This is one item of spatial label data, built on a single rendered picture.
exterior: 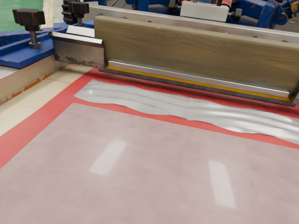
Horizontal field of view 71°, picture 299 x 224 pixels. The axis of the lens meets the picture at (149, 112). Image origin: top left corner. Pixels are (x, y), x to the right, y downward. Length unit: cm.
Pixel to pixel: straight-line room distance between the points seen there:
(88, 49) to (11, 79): 13
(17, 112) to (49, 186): 14
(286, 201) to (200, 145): 10
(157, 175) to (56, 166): 10
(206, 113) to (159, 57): 12
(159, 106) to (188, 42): 11
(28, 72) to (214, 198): 32
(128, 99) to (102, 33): 12
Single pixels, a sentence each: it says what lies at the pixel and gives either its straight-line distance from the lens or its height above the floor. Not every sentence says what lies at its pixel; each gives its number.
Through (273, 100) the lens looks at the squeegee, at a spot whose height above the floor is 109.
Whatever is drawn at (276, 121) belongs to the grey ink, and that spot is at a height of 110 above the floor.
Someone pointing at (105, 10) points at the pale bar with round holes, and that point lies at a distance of 63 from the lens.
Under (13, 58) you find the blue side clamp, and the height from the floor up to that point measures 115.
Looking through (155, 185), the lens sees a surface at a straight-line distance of 21.
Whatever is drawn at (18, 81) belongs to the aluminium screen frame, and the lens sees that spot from 37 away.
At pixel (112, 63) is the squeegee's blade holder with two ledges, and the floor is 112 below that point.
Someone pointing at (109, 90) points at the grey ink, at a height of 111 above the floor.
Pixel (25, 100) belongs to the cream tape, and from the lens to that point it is 35.
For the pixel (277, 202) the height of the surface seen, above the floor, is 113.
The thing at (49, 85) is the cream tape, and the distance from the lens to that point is 39.
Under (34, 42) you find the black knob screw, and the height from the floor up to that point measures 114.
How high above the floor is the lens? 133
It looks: 47 degrees down
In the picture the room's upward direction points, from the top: 3 degrees clockwise
